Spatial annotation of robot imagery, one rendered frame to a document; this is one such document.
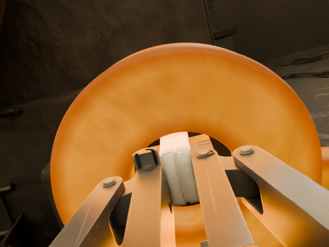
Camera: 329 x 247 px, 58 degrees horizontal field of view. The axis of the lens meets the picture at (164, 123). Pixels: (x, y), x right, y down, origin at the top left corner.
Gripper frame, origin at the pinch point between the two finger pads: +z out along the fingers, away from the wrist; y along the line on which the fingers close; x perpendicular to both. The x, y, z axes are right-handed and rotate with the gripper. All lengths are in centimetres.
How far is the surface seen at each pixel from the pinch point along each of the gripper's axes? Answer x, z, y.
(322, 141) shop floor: -94, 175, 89
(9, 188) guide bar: -9.8, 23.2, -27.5
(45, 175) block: -6.0, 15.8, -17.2
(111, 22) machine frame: 9.6, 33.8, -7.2
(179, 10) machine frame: 8.8, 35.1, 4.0
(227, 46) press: -44, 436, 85
